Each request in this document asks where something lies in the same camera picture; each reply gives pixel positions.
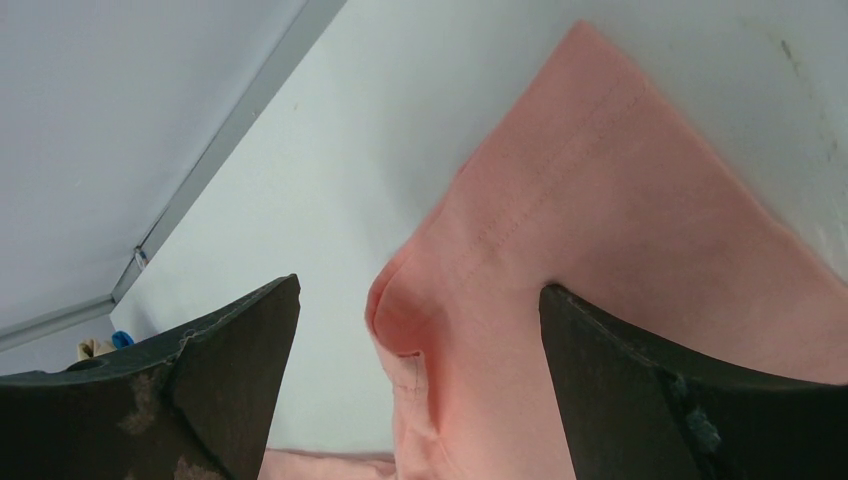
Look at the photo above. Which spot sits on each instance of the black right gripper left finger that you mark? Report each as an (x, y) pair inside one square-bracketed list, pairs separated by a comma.
[(193, 402)]

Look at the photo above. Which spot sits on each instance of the left aluminium corner post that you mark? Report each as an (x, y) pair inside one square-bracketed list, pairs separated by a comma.
[(307, 25)]

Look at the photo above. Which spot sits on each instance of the salmon pink t shirt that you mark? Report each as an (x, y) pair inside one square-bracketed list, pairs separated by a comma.
[(592, 181)]

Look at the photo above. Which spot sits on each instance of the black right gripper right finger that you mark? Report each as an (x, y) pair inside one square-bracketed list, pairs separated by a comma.
[(634, 405)]

